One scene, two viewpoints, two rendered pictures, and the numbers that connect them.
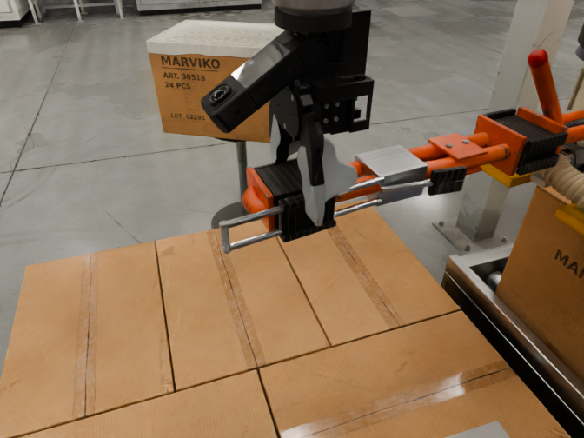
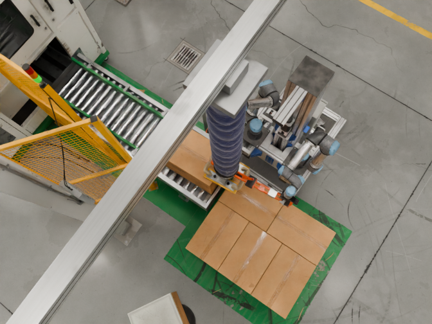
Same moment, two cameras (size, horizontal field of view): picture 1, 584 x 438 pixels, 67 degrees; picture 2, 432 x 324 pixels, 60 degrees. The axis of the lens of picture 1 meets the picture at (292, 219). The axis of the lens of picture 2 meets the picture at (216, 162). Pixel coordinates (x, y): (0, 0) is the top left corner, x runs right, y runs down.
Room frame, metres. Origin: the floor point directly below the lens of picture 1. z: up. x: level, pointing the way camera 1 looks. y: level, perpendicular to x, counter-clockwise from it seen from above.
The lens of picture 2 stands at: (1.20, 0.19, 4.49)
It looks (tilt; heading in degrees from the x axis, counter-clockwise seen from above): 73 degrees down; 240
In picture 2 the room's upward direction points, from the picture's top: 7 degrees counter-clockwise
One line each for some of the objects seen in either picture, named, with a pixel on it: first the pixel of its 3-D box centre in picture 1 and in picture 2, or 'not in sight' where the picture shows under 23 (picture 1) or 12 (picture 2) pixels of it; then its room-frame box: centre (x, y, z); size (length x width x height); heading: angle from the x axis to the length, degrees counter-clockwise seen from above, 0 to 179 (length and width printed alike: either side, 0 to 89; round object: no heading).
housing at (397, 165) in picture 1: (388, 174); (272, 193); (0.49, -0.12, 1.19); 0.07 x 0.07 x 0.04; 23
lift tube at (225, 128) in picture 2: not in sight; (225, 126); (0.67, -0.55, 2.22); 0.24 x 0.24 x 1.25
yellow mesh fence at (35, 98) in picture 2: not in sight; (54, 108); (1.65, -2.15, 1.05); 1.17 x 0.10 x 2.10; 109
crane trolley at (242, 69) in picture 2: not in sight; (225, 71); (0.67, -0.54, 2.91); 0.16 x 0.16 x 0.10; 19
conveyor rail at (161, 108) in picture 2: not in sight; (155, 105); (0.75, -1.81, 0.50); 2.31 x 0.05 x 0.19; 109
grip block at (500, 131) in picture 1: (516, 140); (251, 181); (0.57, -0.32, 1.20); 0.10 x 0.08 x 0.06; 23
